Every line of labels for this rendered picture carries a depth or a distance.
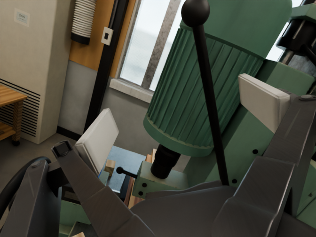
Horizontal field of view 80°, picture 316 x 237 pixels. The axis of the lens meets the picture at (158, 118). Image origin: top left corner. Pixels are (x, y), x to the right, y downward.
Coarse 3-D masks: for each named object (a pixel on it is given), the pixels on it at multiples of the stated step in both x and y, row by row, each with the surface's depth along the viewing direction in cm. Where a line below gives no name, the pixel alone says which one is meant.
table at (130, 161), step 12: (108, 156) 76; (120, 156) 78; (132, 156) 81; (144, 156) 84; (132, 168) 74; (108, 180) 65; (120, 180) 67; (60, 228) 49; (72, 228) 47; (84, 228) 48
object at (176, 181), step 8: (144, 168) 50; (144, 176) 48; (152, 176) 49; (168, 176) 51; (176, 176) 52; (184, 176) 54; (136, 184) 48; (144, 184) 48; (152, 184) 48; (160, 184) 48; (168, 184) 48; (176, 184) 49; (184, 184) 50; (136, 192) 49; (144, 192) 49
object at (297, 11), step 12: (312, 0) 33; (300, 12) 33; (312, 12) 31; (288, 24) 37; (300, 24) 34; (312, 24) 33; (288, 36) 36; (300, 36) 34; (312, 36) 34; (288, 48) 36; (300, 48) 35
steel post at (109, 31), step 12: (120, 0) 152; (120, 12) 155; (120, 24) 160; (108, 36) 161; (108, 48) 167; (108, 60) 171; (108, 72) 177; (96, 84) 181; (96, 96) 186; (96, 108) 190; (84, 132) 203
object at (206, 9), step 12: (192, 0) 22; (204, 0) 22; (192, 12) 22; (204, 12) 22; (192, 24) 23; (204, 36) 24; (204, 48) 24; (204, 60) 25; (204, 72) 25; (204, 84) 26; (216, 108) 28; (216, 120) 28; (216, 132) 29; (216, 144) 30; (216, 156) 31; (228, 180) 33
